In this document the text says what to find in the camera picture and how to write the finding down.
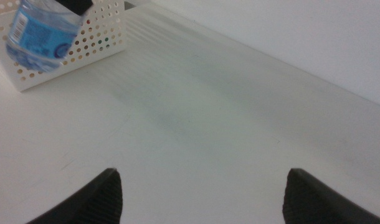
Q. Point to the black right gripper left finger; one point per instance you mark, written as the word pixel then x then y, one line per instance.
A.
pixel 96 202

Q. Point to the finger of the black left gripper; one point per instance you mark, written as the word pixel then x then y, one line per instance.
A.
pixel 78 5

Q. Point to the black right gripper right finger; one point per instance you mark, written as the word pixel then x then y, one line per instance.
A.
pixel 311 202

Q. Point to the clear water bottle blue cap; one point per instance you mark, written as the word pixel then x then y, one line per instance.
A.
pixel 40 37

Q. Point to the white perforated plastic basket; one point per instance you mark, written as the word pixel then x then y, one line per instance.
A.
pixel 9 81

